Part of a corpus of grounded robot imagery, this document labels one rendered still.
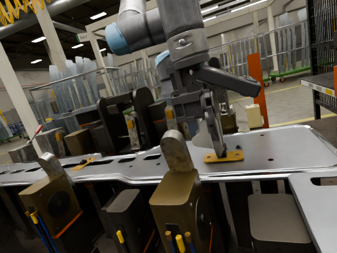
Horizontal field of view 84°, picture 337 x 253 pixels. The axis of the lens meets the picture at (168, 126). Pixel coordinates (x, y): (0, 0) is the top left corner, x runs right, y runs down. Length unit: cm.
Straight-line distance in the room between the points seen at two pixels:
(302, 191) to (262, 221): 7
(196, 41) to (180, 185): 24
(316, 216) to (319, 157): 15
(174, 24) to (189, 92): 12
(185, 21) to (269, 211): 33
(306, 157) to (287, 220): 14
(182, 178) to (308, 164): 22
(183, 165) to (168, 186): 4
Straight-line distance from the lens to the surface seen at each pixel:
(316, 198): 33
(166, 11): 38
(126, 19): 51
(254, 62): 58
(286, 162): 41
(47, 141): 99
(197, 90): 38
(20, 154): 123
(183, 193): 28
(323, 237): 28
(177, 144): 29
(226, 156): 43
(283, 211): 33
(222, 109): 59
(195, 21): 37
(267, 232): 31
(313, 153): 44
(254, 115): 56
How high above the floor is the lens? 120
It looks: 14 degrees down
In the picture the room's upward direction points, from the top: 16 degrees counter-clockwise
